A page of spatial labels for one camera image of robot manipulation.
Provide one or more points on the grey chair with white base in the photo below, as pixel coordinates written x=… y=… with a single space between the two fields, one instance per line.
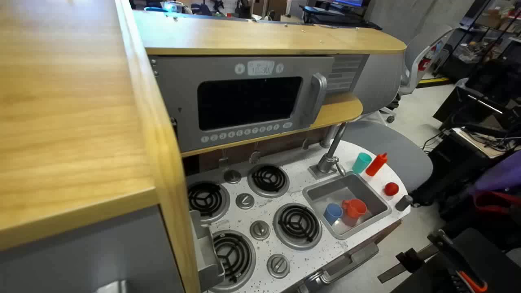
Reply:
x=413 y=17

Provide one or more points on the grey toy faucet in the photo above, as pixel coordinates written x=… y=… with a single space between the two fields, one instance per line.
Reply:
x=328 y=160

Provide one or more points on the blue plastic cup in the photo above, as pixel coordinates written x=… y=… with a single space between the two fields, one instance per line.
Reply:
x=333 y=212

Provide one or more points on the black equipment case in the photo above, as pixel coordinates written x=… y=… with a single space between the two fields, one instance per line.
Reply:
x=473 y=108

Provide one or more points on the small grey cylinder shaker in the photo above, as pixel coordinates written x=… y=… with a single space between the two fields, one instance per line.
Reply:
x=403 y=202

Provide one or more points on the grey toy microwave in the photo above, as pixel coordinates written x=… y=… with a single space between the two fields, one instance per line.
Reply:
x=180 y=108

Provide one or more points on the silver toy sink basin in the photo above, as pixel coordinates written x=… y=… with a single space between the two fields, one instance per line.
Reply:
x=326 y=191

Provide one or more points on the red round cap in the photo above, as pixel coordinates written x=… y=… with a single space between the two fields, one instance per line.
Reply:
x=392 y=189

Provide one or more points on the black coil stove burner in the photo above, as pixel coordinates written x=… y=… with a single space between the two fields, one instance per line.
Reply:
x=297 y=224
x=269 y=180
x=232 y=258
x=208 y=199

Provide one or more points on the black storage rack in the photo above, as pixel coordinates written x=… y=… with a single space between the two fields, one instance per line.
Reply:
x=489 y=38

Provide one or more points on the silver stove knob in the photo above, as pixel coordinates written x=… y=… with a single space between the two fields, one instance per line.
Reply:
x=245 y=201
x=260 y=230
x=278 y=266
x=232 y=175

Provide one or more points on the purple bag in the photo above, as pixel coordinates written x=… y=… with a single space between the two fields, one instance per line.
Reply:
x=502 y=173

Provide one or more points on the red sauce bottle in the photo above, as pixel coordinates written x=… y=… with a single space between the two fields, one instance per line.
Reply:
x=377 y=165

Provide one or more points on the wooden toy kitchen unit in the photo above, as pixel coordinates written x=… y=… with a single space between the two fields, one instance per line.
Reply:
x=71 y=119

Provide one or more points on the grey office chair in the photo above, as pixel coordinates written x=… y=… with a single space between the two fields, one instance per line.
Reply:
x=405 y=157

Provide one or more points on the green plastic cup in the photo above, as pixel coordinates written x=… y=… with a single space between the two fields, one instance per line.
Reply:
x=362 y=162

